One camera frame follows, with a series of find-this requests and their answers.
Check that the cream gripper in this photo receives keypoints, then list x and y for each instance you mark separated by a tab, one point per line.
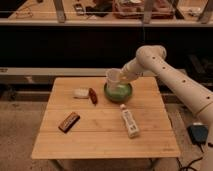
123	79

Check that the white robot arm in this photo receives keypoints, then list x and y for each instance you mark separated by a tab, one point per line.
195	96

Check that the green ceramic bowl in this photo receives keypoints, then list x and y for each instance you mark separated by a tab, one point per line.
120	94

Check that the red-brown sausage snack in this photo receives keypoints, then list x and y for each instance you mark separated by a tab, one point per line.
93	96

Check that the white wrapped soap block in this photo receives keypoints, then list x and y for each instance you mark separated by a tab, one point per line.
81	93

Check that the white squeeze bottle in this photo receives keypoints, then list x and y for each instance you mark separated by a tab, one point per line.
130	123

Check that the wooden table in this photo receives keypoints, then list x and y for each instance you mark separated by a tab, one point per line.
100	132

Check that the brown chocolate bar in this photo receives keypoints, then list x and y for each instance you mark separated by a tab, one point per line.
66	124

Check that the red tray on shelf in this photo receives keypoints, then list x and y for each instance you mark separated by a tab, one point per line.
161	9

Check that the black phone on shelf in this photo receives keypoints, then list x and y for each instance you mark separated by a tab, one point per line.
79	9

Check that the wooden shelf workbench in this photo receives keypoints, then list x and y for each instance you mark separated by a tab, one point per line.
100	13

